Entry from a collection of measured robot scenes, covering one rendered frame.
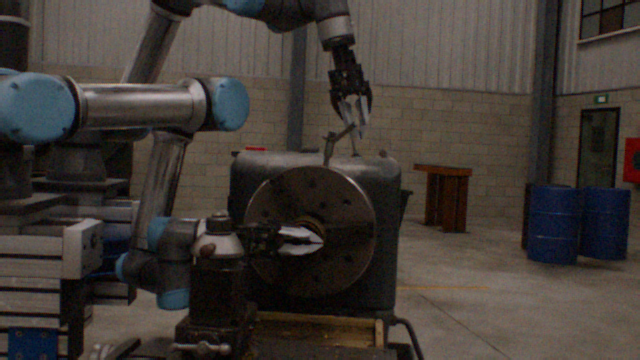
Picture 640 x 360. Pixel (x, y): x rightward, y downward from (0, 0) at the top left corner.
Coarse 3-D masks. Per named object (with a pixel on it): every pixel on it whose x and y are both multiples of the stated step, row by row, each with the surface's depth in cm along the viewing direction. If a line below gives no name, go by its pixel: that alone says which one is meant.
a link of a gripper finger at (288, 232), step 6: (282, 228) 134; (288, 228) 134; (294, 228) 134; (300, 228) 134; (288, 234) 133; (294, 234) 130; (300, 234) 131; (306, 234) 132; (312, 234) 134; (312, 240) 134; (318, 240) 134
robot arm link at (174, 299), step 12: (156, 264) 137; (168, 264) 132; (180, 264) 132; (192, 264) 135; (144, 276) 137; (156, 276) 134; (168, 276) 132; (180, 276) 132; (156, 288) 134; (168, 288) 132; (180, 288) 133; (156, 300) 135; (168, 300) 132; (180, 300) 133
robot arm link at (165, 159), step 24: (168, 144) 144; (168, 168) 143; (144, 192) 143; (168, 192) 144; (144, 216) 142; (168, 216) 144; (144, 240) 141; (120, 264) 143; (144, 264) 139; (144, 288) 139
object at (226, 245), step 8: (200, 240) 92; (208, 240) 91; (216, 240) 91; (224, 240) 91; (232, 240) 92; (192, 248) 92; (216, 248) 91; (224, 248) 91; (232, 248) 92; (240, 248) 93; (200, 256) 91; (216, 256) 90; (224, 256) 90; (232, 256) 91; (240, 256) 93
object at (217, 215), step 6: (216, 210) 93; (222, 210) 94; (210, 216) 94; (216, 216) 93; (222, 216) 93; (210, 222) 92; (216, 222) 92; (222, 222) 92; (228, 222) 93; (210, 228) 92; (216, 228) 92; (222, 228) 92; (228, 228) 93; (210, 234) 92; (216, 234) 92; (222, 234) 92; (228, 234) 93
